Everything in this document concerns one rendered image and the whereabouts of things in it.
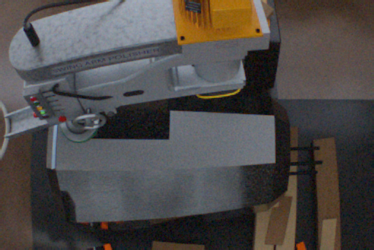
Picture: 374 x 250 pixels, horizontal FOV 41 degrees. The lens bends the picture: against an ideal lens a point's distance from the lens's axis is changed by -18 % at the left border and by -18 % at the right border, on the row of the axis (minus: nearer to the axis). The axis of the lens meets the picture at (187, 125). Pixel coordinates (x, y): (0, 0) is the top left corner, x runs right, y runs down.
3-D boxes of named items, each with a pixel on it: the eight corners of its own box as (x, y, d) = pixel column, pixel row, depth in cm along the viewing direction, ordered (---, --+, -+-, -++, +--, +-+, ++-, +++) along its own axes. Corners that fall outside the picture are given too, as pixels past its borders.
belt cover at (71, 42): (253, -1, 208) (253, -22, 192) (268, 54, 199) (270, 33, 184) (20, 41, 208) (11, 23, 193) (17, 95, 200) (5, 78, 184)
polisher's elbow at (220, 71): (193, 39, 234) (191, 17, 216) (240, 42, 233) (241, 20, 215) (191, 81, 228) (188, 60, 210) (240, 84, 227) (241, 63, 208)
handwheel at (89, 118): (107, 105, 240) (101, 92, 226) (109, 128, 237) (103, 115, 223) (75, 111, 240) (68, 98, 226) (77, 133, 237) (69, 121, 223)
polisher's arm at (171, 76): (236, 56, 252) (237, 3, 205) (246, 105, 244) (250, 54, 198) (74, 82, 252) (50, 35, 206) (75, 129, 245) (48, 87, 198)
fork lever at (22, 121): (117, 73, 251) (112, 69, 246) (120, 115, 244) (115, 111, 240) (8, 111, 268) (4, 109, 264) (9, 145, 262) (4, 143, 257)
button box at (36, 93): (55, 112, 229) (39, 86, 203) (55, 118, 229) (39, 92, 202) (40, 115, 229) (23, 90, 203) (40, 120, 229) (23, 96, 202)
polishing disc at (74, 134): (53, 116, 271) (53, 115, 270) (85, 91, 274) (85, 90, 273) (73, 150, 265) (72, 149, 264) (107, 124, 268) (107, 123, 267)
